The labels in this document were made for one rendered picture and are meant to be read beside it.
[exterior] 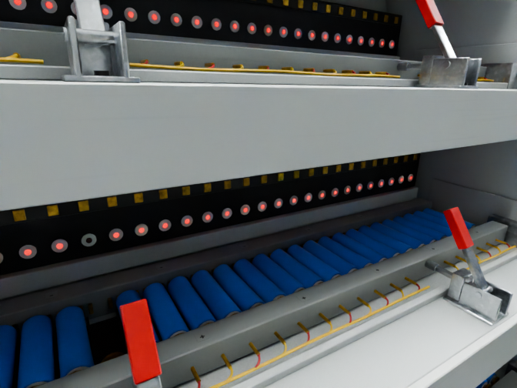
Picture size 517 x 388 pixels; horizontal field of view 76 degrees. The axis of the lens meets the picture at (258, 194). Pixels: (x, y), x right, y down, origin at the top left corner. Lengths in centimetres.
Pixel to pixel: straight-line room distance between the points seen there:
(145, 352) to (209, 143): 10
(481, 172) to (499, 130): 16
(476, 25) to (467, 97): 24
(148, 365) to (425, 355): 19
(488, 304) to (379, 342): 10
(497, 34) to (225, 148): 42
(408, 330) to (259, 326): 12
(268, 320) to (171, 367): 7
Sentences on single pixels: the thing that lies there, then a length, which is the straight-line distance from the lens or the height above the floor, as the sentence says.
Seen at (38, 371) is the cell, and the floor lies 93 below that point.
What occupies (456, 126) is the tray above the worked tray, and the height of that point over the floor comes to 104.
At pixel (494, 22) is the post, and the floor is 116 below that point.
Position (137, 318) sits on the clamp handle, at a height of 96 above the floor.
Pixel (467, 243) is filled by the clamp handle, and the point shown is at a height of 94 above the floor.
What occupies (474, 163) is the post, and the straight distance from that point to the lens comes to 52.
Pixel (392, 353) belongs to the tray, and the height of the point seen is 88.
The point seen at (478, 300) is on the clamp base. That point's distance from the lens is 34.
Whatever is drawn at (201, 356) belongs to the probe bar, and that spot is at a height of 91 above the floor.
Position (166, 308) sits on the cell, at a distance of 27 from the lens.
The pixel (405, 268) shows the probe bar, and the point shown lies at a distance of 34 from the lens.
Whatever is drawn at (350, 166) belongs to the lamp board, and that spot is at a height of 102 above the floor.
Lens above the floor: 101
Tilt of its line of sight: 2 degrees down
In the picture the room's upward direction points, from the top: 9 degrees counter-clockwise
